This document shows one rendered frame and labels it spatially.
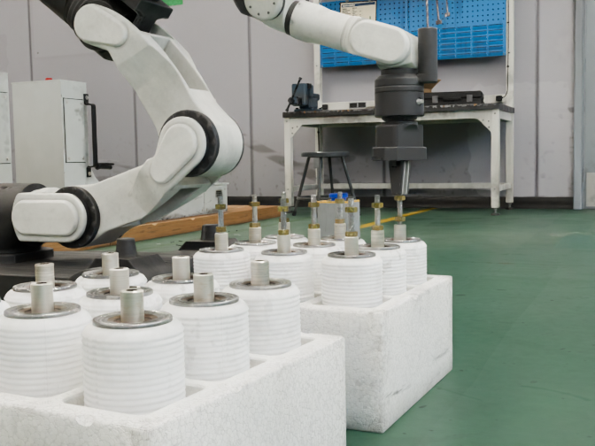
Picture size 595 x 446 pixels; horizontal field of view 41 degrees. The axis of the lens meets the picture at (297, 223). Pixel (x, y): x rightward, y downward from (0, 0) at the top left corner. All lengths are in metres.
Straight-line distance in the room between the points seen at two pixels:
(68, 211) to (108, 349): 1.13
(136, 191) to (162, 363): 1.07
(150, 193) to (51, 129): 2.29
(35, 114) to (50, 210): 2.20
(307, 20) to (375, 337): 0.62
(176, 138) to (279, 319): 0.82
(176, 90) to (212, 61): 5.53
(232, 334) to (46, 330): 0.19
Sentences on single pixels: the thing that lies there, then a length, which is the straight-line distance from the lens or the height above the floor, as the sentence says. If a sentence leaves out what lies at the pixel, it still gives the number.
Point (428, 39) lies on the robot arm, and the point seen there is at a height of 0.61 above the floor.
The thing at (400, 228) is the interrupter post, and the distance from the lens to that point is 1.47.
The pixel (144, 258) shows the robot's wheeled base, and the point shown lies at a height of 0.21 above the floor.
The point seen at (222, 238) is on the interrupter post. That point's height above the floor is 0.27.
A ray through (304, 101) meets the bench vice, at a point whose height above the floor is 0.83.
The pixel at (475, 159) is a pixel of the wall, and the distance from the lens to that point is 6.42.
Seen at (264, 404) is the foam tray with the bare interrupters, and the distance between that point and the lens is 0.86.
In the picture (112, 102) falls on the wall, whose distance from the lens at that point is 7.84.
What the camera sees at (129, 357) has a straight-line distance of 0.75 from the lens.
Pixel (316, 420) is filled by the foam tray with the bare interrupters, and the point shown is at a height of 0.10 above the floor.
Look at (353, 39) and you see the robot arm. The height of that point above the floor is 0.61.
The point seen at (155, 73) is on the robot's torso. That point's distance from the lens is 1.78.
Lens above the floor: 0.40
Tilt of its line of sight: 4 degrees down
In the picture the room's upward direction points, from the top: 1 degrees counter-clockwise
